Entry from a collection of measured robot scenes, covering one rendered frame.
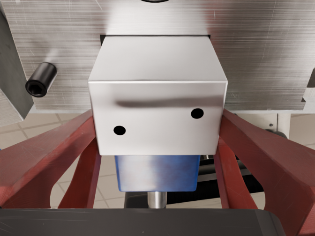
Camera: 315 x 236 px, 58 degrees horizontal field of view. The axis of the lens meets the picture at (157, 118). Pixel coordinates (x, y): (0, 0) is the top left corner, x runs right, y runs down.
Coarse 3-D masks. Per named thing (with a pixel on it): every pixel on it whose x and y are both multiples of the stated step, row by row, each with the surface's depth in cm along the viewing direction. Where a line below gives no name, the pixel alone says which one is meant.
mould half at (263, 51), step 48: (48, 0) 13; (96, 0) 13; (144, 0) 13; (192, 0) 13; (240, 0) 13; (288, 0) 13; (48, 48) 14; (96, 48) 14; (240, 48) 14; (288, 48) 14; (48, 96) 16; (240, 96) 16; (288, 96) 16
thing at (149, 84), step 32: (96, 64) 11; (128, 64) 11; (160, 64) 11; (192, 64) 11; (96, 96) 10; (128, 96) 10; (160, 96) 10; (192, 96) 10; (224, 96) 10; (96, 128) 11; (128, 128) 11; (160, 128) 11; (192, 128) 11; (128, 160) 14; (160, 160) 14; (192, 160) 14; (160, 192) 17
